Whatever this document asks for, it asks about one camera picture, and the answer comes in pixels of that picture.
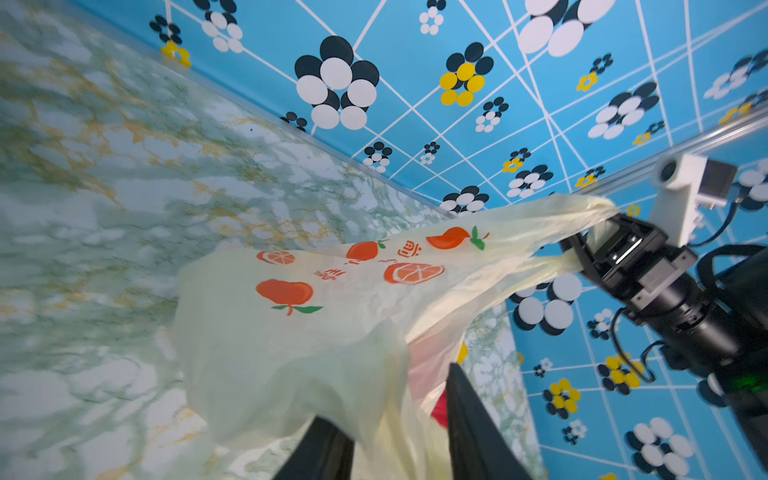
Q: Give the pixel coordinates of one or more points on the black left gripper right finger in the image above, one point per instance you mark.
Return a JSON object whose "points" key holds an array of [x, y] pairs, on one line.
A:
{"points": [[477, 449]]}

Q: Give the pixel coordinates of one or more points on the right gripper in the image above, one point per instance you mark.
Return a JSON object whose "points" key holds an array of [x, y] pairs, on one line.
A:
{"points": [[630, 260]]}

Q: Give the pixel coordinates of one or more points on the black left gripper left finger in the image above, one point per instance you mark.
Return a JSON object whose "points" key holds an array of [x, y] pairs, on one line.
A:
{"points": [[324, 453]]}

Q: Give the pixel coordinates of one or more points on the red flower-shaped plate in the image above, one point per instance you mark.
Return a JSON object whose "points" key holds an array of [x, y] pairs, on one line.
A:
{"points": [[439, 412]]}

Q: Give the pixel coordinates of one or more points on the translucent cream plastic bag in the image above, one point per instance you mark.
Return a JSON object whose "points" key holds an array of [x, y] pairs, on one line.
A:
{"points": [[266, 347]]}

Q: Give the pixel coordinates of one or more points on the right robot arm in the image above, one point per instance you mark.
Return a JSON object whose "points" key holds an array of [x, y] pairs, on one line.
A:
{"points": [[709, 312]]}

